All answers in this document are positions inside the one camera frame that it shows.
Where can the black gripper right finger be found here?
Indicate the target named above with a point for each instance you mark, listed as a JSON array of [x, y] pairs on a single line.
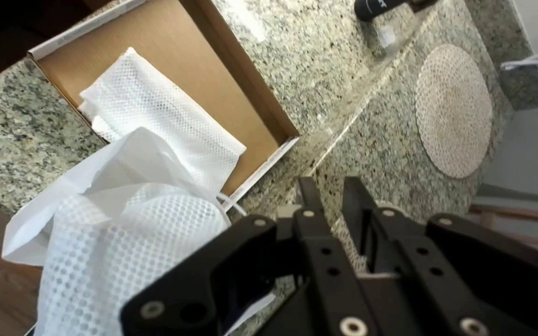
[[468, 286]]

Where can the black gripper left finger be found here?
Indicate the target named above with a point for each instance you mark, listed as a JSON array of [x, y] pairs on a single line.
[[251, 280]]

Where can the white mesh towel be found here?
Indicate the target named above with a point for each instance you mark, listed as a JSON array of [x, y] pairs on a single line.
[[158, 112], [107, 261]]

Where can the round woven placemat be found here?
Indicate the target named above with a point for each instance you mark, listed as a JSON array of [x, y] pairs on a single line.
[[453, 112]]

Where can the flat cardboard tray box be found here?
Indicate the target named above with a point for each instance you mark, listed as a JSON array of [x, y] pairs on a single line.
[[158, 30]]

